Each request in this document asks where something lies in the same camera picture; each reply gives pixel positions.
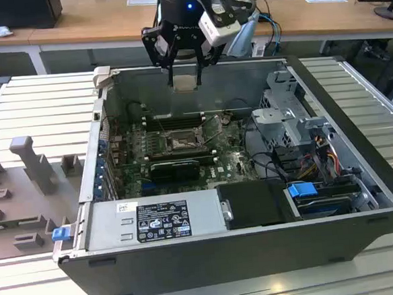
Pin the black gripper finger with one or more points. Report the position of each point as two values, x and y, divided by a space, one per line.
207 54
157 45

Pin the blue case latch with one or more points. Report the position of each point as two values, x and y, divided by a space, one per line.
61 234

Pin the black graphics card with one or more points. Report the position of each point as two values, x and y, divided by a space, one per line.
174 172

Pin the silver CPU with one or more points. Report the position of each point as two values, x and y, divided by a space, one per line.
185 82

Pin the wooden desk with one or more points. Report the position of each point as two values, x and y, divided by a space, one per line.
107 22
0 41

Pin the black open PC case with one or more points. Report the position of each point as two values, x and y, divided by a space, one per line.
191 269

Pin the black computer box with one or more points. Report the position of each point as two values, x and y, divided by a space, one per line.
15 13

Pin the green motherboard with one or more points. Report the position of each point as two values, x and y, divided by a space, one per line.
227 152

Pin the grey power supply unit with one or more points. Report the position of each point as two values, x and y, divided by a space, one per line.
104 225

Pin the black chair base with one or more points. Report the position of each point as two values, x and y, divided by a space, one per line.
377 50

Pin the CPU socket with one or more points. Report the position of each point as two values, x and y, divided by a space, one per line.
182 142

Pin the grey parts rack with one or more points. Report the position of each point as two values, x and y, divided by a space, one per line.
35 199

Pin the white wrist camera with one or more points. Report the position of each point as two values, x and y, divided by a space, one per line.
220 29

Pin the metal drive cage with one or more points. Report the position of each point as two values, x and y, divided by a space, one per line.
282 121

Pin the black RAM slot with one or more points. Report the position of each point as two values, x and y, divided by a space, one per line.
174 125
180 152

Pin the hard disk in blue carrier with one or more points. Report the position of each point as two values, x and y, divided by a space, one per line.
302 190

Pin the black plastic shroud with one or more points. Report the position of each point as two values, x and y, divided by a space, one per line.
254 204

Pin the blue card retainer strip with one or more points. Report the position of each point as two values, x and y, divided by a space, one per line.
101 169

